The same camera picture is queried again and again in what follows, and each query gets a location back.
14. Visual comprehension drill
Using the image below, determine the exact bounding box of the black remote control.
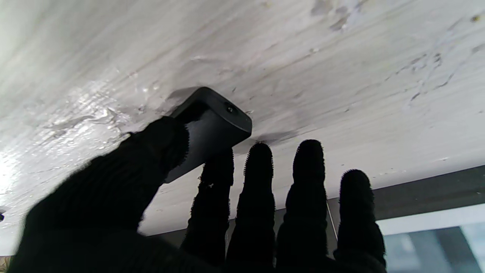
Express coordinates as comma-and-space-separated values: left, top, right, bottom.
165, 86, 253, 183

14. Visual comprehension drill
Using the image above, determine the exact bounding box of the long dark low bench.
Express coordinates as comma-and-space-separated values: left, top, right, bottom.
326, 164, 485, 235

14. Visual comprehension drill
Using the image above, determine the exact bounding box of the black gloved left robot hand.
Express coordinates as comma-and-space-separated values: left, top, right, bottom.
8, 116, 387, 273

